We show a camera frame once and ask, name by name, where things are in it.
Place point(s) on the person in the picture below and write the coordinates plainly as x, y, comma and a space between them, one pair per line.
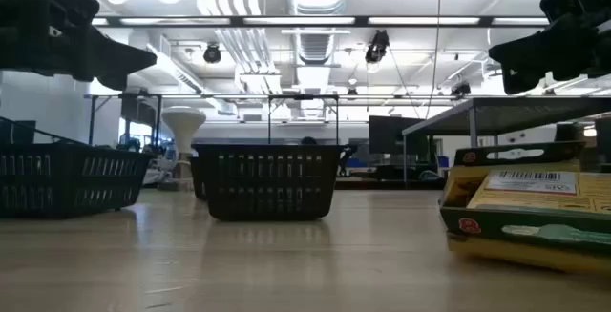
309, 140

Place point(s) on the blue bin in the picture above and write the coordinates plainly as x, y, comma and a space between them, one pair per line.
443, 161
355, 162

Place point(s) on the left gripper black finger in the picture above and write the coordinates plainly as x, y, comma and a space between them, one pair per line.
124, 56
114, 82

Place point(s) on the dark background monitor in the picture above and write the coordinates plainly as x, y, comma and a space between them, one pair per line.
19, 133
396, 135

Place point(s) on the black overhead camera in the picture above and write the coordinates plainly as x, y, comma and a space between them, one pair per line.
377, 45

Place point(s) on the yellow green crayon box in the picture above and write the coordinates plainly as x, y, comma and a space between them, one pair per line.
549, 226
520, 153

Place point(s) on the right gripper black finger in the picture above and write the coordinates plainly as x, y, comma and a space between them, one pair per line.
518, 82
525, 52

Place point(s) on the black aluminium table frame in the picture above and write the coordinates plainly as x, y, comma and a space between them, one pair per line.
382, 184

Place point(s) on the black background rig frame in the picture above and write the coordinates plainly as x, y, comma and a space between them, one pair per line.
303, 97
124, 96

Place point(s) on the white mushroom lamp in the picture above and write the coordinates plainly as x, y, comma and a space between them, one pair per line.
183, 121

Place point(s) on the black round hanging camera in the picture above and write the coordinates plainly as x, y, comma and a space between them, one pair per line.
212, 53
460, 89

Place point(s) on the grey perforated metal shelf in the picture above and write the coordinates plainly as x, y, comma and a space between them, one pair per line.
525, 114

